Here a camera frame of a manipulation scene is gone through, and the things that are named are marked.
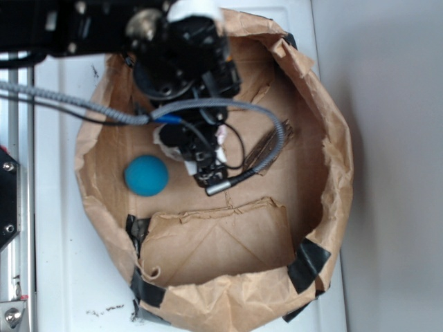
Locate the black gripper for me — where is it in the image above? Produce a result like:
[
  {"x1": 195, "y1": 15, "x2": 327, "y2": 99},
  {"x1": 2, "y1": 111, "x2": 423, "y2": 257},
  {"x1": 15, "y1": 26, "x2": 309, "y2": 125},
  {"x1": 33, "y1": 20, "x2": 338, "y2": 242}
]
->
[{"x1": 132, "y1": 17, "x2": 241, "y2": 187}]

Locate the white paper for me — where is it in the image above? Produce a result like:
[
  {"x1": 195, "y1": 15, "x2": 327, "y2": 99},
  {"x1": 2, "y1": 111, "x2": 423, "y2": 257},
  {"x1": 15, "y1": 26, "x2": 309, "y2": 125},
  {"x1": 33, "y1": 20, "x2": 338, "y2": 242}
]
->
[{"x1": 153, "y1": 124, "x2": 227, "y2": 176}]

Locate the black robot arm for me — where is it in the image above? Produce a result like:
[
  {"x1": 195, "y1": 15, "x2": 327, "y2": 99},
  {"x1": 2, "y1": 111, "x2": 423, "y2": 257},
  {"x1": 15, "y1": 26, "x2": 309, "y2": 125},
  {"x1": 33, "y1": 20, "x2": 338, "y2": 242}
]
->
[{"x1": 1, "y1": 1, "x2": 244, "y2": 194}]

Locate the blue ball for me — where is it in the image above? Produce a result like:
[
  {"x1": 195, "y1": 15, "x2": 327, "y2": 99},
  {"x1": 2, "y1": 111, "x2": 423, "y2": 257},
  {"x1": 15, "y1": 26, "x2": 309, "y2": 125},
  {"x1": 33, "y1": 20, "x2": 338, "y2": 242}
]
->
[{"x1": 124, "y1": 155, "x2": 169, "y2": 196}]

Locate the brown wood bark piece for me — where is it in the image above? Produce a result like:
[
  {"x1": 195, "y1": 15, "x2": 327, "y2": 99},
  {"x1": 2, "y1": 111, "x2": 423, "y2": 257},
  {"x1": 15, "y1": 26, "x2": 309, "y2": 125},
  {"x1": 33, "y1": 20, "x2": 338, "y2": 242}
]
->
[{"x1": 242, "y1": 119, "x2": 299, "y2": 178}]

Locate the brown paper bag tray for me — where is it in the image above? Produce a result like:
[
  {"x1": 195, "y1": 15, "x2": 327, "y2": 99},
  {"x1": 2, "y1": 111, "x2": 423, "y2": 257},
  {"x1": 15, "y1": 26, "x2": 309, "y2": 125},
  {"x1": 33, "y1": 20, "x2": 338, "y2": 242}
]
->
[{"x1": 75, "y1": 9, "x2": 354, "y2": 331}]

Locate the grey braided cable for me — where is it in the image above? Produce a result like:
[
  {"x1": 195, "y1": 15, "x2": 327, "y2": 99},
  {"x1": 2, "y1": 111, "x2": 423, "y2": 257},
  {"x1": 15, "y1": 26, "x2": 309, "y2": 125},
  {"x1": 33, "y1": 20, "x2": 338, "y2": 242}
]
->
[{"x1": 0, "y1": 81, "x2": 286, "y2": 196}]

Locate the aluminium frame rail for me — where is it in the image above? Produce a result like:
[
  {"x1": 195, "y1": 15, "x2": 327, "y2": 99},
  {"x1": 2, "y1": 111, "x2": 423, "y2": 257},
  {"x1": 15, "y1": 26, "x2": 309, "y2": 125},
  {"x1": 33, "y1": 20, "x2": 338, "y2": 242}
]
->
[{"x1": 0, "y1": 51, "x2": 37, "y2": 332}]

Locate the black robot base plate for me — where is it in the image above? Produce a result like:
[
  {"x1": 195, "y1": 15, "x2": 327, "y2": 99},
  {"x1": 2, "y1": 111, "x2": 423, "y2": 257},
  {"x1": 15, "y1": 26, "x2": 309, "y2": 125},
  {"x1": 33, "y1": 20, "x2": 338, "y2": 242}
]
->
[{"x1": 0, "y1": 147, "x2": 19, "y2": 251}]

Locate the metal corner bracket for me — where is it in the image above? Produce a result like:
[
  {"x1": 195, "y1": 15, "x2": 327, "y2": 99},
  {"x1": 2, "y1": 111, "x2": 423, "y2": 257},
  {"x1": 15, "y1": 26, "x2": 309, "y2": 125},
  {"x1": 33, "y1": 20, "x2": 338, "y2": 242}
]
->
[{"x1": 1, "y1": 300, "x2": 29, "y2": 332}]

